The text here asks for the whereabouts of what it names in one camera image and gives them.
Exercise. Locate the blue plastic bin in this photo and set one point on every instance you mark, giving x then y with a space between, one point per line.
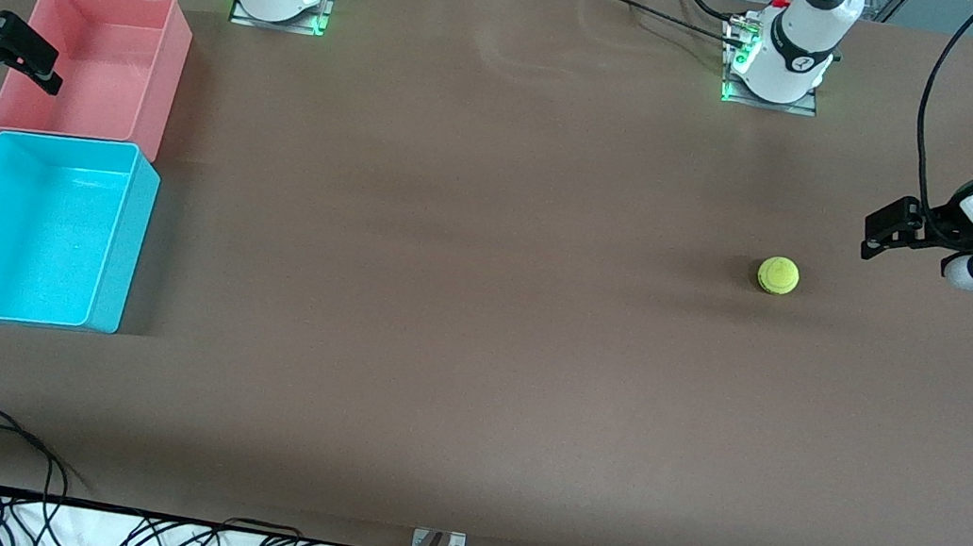
34 238

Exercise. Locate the yellow tennis ball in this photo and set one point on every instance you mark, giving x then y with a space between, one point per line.
777 275

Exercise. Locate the pink plastic bin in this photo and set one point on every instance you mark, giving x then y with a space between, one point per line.
97 66

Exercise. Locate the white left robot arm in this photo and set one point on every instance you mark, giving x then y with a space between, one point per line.
800 41

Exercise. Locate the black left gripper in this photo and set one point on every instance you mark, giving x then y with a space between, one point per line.
944 226

